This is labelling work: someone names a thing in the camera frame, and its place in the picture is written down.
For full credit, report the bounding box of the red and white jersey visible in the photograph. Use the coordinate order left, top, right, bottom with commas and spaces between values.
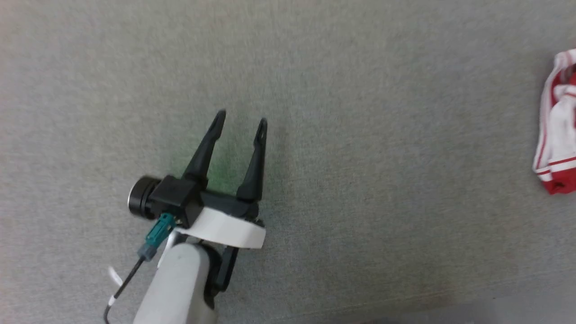
532, 49, 576, 195

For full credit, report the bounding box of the grey fabric sofa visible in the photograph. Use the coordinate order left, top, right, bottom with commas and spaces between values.
0, 0, 576, 324

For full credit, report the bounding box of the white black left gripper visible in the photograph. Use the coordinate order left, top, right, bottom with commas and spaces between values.
173, 109, 268, 249

